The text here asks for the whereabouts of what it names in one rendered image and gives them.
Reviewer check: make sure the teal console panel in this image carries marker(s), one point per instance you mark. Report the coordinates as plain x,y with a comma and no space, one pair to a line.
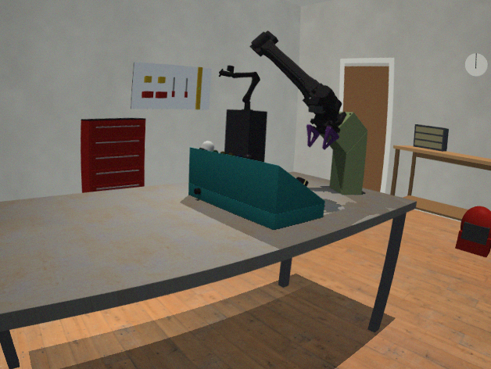
261,192

